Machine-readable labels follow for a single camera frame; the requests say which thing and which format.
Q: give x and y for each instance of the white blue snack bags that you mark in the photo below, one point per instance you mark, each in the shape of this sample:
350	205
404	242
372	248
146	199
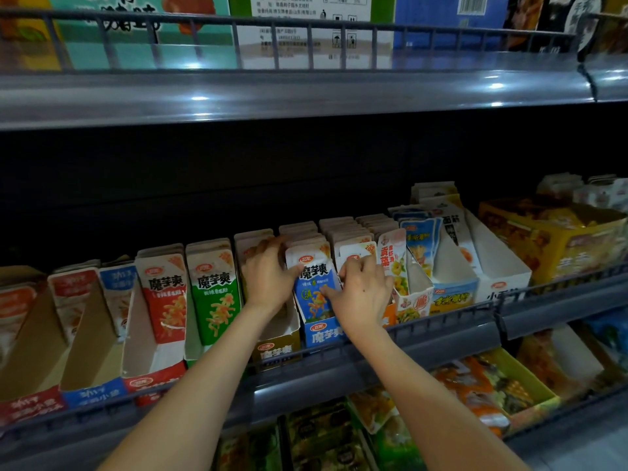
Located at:
610	338

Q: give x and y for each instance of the blue printed carton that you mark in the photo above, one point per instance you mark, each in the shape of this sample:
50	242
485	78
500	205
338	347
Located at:
442	10

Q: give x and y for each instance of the person's left hand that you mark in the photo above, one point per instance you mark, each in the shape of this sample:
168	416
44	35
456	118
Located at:
270	277

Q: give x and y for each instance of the person's right hand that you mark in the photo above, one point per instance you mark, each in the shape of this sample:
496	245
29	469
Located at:
361	294

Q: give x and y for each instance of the lime green display tray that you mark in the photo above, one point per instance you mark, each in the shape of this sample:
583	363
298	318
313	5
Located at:
530	382

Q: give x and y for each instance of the pile of orange yellow packets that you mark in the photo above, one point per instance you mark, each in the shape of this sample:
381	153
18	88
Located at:
471	392

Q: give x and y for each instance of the yellow display carton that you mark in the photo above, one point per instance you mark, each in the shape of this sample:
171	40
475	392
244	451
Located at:
549	240

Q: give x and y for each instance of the row of snack display cartons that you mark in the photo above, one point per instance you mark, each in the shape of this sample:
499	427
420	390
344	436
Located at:
162	299

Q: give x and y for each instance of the white label carton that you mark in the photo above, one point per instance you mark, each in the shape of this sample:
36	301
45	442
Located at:
304	14

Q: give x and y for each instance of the person's left forearm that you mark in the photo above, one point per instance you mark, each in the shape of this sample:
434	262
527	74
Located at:
196	392

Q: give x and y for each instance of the handful of blue snack packets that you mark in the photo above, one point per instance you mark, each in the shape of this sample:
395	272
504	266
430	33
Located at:
314	289

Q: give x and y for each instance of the orange yellow printed carton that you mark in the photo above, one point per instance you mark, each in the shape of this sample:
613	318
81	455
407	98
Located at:
20	29

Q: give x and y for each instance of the person's right forearm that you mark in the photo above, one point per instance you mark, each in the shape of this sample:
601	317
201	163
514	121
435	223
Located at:
432	407

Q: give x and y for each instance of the grey metal store shelf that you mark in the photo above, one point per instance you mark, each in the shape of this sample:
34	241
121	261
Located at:
294	93

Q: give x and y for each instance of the dark printed carton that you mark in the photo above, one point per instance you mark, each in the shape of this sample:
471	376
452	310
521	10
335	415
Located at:
549	14

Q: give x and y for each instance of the green printed carton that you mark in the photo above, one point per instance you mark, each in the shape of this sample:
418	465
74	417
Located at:
128	24

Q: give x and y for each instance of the green snack packets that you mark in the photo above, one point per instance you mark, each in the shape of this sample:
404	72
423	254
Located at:
397	446

